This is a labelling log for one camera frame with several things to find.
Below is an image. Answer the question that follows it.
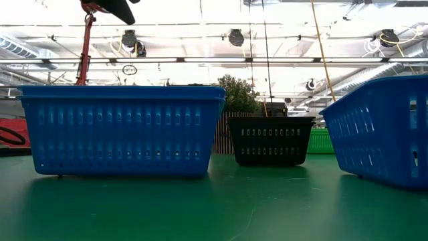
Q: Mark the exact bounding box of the white cable coil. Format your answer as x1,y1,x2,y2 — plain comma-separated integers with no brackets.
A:
363,37,383,58

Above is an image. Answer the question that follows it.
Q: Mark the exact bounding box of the thin black hanging cable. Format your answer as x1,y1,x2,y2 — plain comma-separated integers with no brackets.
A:
247,0,255,94

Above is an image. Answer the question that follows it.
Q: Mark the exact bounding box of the silver ventilation duct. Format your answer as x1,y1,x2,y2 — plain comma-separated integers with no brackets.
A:
0,33,60,60
333,62,414,91

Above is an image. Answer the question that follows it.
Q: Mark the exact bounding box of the short ceiling light bar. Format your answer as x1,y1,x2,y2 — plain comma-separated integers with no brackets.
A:
256,94,342,100

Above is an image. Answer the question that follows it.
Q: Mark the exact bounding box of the red desk lamp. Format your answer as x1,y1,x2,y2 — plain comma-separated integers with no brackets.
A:
75,0,141,87

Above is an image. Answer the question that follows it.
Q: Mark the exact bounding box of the blue plastic basket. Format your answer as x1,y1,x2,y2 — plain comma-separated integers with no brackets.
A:
18,85,227,101
19,96,225,177
319,74,428,190

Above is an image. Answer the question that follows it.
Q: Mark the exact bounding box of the long ceiling light bar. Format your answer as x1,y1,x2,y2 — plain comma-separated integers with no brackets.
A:
0,57,428,64

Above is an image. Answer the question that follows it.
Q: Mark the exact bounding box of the artificial plant in striped pot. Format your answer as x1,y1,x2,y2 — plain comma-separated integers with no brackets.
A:
213,74,263,155

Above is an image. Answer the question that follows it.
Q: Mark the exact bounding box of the red storage bin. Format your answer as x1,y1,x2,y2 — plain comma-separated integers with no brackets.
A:
0,118,31,149

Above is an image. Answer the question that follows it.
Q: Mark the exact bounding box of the black plastic basket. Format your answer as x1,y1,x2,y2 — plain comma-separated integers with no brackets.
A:
229,120,316,167

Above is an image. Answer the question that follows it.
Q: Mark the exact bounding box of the yellow hanging cable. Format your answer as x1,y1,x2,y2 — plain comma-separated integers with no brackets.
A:
310,0,337,102

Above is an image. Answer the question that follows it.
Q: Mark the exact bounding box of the black cable loop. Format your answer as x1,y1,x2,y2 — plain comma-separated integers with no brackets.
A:
0,126,27,147

